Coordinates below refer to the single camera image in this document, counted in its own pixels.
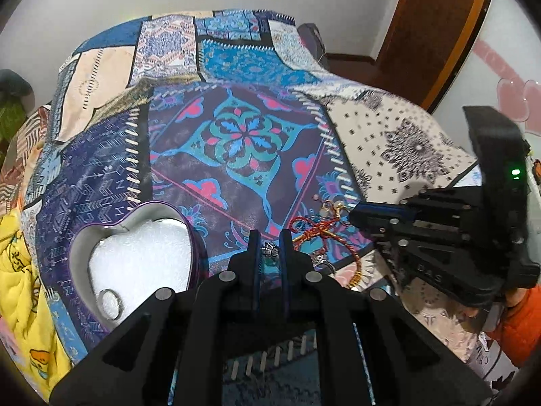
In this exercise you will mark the white foam insert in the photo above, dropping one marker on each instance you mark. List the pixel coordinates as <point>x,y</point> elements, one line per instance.
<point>143,253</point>

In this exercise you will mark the small silver pendant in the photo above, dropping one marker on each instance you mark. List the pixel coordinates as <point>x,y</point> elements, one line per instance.
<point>320,259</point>

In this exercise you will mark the striped orange white cloth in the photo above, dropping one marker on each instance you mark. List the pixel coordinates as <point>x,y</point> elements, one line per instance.
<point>21,148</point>

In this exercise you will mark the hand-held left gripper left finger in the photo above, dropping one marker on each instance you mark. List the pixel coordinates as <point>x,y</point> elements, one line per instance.
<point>255,270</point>

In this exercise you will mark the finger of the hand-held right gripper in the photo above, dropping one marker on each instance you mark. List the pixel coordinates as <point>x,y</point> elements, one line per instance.
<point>372,222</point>
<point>380,210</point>

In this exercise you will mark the silver charm earring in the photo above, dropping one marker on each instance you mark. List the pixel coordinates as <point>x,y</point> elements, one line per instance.
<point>270,250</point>

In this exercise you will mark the person's right forearm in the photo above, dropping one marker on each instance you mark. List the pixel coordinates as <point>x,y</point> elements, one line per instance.
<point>524,325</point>

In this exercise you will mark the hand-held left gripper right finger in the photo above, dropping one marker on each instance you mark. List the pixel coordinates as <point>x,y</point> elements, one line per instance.
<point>285,270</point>

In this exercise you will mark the wooden door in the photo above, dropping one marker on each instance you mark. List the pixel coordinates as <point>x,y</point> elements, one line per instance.
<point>422,21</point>

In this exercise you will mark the frosted glass wardrobe door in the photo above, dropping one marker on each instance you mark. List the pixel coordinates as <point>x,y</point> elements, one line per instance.
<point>507,21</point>

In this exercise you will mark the purple bag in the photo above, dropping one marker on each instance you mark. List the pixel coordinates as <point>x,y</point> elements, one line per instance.
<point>310,38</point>

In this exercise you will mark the yellow cartoon blanket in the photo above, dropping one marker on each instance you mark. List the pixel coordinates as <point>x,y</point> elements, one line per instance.
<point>25,296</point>

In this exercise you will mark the white printed cloth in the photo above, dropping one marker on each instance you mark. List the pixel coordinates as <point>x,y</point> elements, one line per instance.
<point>490,355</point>

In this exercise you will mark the patchwork printed blanket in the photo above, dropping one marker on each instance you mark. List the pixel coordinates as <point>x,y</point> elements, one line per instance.
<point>236,135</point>

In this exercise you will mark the pink cartoon sticker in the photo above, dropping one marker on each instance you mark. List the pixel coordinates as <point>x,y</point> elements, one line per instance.
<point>513,89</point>

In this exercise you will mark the heart-shaped tin box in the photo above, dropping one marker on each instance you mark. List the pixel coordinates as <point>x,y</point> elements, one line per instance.
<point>80,241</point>

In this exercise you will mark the green patterned cloth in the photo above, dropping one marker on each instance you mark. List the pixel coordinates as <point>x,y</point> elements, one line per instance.
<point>8,114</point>

